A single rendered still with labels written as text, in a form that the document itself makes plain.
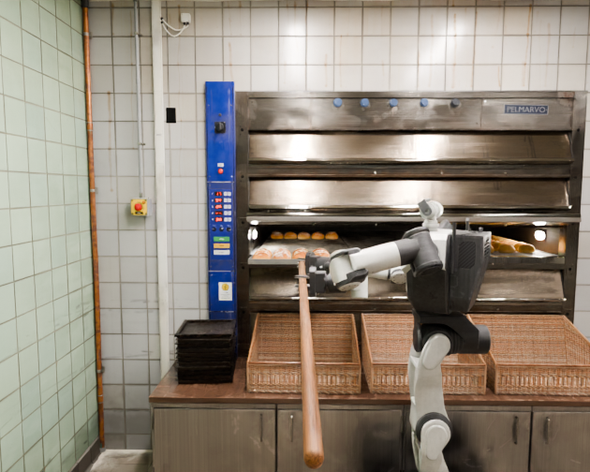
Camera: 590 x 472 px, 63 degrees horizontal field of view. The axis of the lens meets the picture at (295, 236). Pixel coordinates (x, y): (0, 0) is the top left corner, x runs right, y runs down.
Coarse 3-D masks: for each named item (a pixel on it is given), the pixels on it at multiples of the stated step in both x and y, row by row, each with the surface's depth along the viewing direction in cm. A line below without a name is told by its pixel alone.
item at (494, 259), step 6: (492, 258) 276; (498, 258) 276; (504, 258) 275; (510, 258) 275; (516, 258) 275; (522, 258) 275; (528, 258) 275; (534, 258) 275; (540, 258) 275; (546, 258) 275; (552, 258) 275; (558, 258) 275; (564, 258) 275
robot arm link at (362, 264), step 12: (336, 252) 169; (348, 252) 166; (360, 252) 166; (372, 252) 165; (384, 252) 164; (396, 252) 164; (360, 264) 164; (372, 264) 164; (384, 264) 164; (396, 264) 166; (348, 276) 164; (360, 276) 164; (348, 288) 170
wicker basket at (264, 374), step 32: (256, 320) 270; (288, 320) 277; (320, 320) 276; (352, 320) 269; (256, 352) 266; (288, 352) 273; (320, 352) 273; (352, 352) 269; (256, 384) 234; (288, 384) 233; (320, 384) 233; (352, 384) 232
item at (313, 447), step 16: (304, 272) 212; (304, 288) 177; (304, 304) 153; (304, 320) 136; (304, 336) 122; (304, 352) 111; (304, 368) 101; (304, 384) 94; (304, 400) 87; (304, 416) 81; (304, 432) 76; (320, 432) 76; (304, 448) 72; (320, 448) 71; (320, 464) 70
